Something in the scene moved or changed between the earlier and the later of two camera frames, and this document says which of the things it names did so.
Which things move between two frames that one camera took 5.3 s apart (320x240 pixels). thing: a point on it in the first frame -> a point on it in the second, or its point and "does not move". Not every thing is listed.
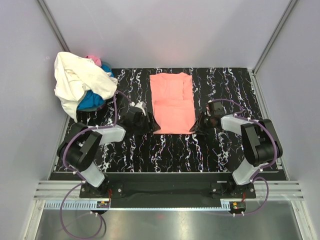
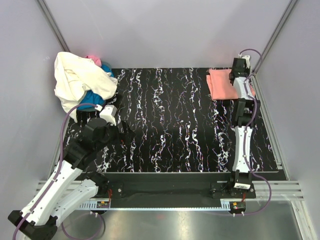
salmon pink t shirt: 173,100 -> 221,85
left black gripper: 153,126 -> 125,138
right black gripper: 198,123 -> 247,70
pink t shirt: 97,60 does not move
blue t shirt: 91,101 does not move
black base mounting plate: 173,186 does not move
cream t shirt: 74,74 does not move
